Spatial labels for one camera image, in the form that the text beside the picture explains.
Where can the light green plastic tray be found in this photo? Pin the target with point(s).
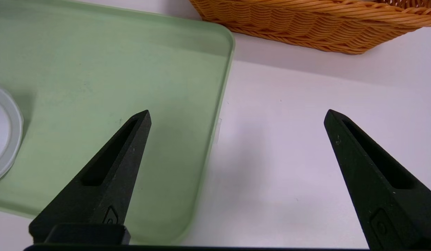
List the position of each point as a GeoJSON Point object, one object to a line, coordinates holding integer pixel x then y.
{"type": "Point", "coordinates": [97, 87]}

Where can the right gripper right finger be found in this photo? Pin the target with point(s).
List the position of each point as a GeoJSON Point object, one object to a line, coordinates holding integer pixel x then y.
{"type": "Point", "coordinates": [393, 209]}

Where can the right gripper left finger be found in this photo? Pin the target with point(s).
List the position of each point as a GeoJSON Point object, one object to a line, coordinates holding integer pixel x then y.
{"type": "Point", "coordinates": [97, 202]}

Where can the white round plastic container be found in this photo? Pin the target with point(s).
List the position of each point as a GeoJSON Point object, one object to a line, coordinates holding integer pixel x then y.
{"type": "Point", "coordinates": [11, 132]}

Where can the orange wicker basket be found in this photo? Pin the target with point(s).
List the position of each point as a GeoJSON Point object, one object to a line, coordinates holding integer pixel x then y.
{"type": "Point", "coordinates": [306, 24]}

